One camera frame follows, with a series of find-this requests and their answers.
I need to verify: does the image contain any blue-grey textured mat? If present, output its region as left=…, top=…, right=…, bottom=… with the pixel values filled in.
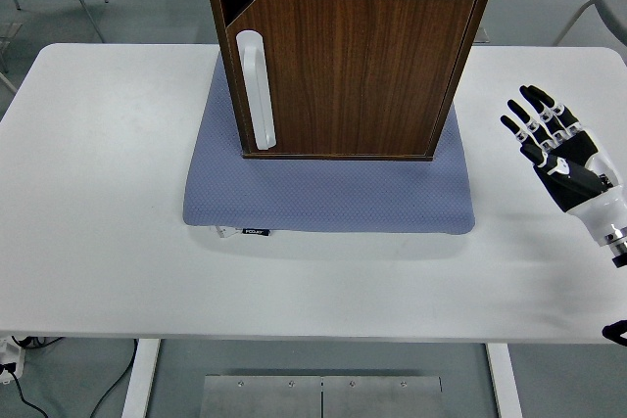
left=182, top=53, right=476, bottom=237

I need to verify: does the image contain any grey metal plate with screws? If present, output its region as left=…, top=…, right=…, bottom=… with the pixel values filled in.
left=199, top=374, right=443, bottom=418

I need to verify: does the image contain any white power strip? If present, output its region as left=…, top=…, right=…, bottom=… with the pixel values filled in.
left=0, top=337, right=26, bottom=385

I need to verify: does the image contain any black power cable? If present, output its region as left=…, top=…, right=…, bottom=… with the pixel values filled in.
left=90, top=339, right=139, bottom=418
left=2, top=362, right=50, bottom=418

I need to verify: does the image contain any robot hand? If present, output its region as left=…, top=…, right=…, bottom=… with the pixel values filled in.
left=499, top=83, right=627, bottom=249

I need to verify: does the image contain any brown wooden cabinet door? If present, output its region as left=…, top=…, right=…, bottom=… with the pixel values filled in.
left=224, top=0, right=477, bottom=158

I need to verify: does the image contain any white table leg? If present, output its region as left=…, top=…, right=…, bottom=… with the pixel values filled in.
left=121, top=339, right=162, bottom=418
left=485, top=342, right=524, bottom=418

